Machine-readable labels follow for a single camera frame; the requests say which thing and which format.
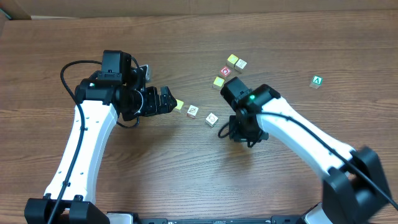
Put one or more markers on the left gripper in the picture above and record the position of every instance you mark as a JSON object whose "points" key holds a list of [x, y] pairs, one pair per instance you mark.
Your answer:
{"points": [[157, 106]]}

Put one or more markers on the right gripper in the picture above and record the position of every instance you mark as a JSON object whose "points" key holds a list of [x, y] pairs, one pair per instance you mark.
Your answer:
{"points": [[244, 133]]}

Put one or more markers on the yellow wooden block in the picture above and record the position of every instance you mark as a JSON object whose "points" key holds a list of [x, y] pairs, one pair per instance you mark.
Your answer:
{"points": [[179, 106]]}

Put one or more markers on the white block red side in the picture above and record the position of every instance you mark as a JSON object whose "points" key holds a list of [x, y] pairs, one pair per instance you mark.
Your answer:
{"points": [[192, 111]]}

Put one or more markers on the white block green edge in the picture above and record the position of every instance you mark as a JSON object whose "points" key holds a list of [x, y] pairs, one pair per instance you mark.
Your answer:
{"points": [[211, 120]]}

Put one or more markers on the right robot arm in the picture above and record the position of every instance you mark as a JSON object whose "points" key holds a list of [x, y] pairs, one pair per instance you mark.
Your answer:
{"points": [[354, 183]]}

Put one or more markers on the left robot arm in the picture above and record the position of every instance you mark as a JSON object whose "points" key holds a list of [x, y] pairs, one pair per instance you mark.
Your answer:
{"points": [[117, 90]]}

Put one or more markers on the yellow block middle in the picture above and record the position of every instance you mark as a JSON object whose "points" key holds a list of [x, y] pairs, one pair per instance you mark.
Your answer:
{"points": [[218, 83]]}

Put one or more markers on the white block beside yellow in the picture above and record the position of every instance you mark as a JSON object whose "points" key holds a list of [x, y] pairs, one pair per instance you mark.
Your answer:
{"points": [[240, 65]]}

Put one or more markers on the yellow block top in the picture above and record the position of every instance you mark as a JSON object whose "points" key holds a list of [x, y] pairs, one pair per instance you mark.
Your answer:
{"points": [[232, 60]]}

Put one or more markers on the green letter block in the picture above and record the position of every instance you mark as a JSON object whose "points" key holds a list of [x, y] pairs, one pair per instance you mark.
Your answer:
{"points": [[316, 82]]}

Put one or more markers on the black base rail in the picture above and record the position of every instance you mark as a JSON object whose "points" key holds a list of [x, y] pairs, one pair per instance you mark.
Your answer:
{"points": [[217, 221]]}

